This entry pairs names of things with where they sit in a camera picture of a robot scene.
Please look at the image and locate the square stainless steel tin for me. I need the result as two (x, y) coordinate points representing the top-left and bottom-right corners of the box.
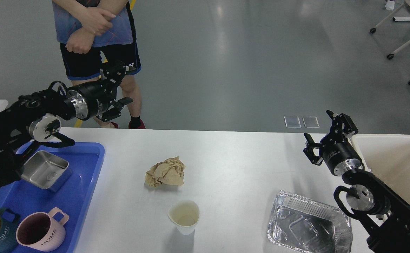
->
(21, 150), (72, 192)

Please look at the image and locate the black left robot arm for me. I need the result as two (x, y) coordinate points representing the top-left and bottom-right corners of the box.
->
(0, 61), (136, 188)

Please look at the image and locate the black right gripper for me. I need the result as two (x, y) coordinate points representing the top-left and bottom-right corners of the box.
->
(303, 110), (364, 176)

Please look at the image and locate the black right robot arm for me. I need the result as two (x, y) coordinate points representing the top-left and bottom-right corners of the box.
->
(303, 110), (410, 253)

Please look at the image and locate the person in patterned shirt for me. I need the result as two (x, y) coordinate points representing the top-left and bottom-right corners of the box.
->
(52, 0), (146, 129)

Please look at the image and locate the crumpled brown paper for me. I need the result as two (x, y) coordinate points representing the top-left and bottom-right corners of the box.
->
(145, 156), (185, 188)

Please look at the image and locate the blue plastic tray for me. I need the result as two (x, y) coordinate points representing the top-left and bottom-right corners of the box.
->
(0, 142), (105, 253)

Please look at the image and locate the pink home mug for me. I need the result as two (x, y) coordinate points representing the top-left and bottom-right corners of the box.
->
(15, 208), (70, 252)

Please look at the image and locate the white paper cup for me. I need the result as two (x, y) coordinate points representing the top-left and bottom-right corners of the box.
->
(167, 200), (200, 235)

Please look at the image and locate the white wheeled chair base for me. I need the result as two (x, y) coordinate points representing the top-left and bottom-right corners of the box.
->
(369, 0), (410, 87)

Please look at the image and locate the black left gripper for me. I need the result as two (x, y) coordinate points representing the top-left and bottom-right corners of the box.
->
(67, 61), (137, 122)

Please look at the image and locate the aluminium foil tray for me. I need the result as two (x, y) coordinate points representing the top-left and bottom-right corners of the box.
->
(266, 190), (353, 253)

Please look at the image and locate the beige plastic bin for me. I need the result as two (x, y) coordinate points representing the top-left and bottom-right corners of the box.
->
(350, 134), (410, 205)

